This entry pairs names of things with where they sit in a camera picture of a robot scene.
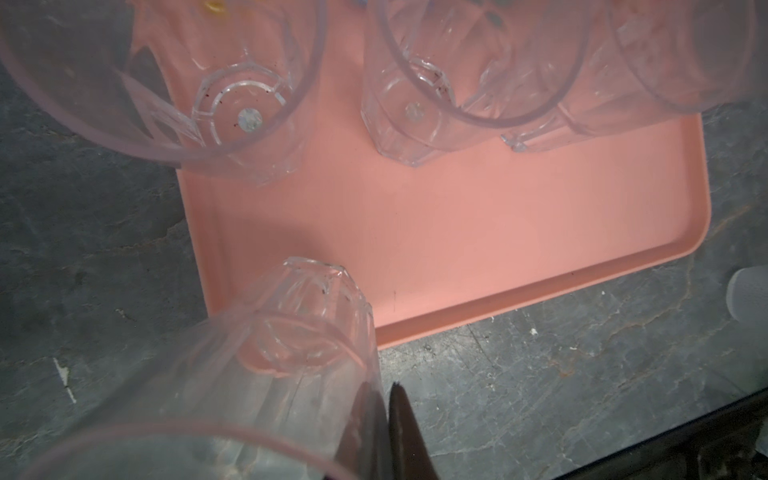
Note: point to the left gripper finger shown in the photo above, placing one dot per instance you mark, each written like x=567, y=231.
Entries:
x=410, y=457

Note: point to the clear wine glass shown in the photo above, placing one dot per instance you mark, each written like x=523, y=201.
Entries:
x=284, y=384

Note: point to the pink plastic tray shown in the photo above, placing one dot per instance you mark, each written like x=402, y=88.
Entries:
x=467, y=236

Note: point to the clear faceted glass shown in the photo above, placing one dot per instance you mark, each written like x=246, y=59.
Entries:
x=218, y=88

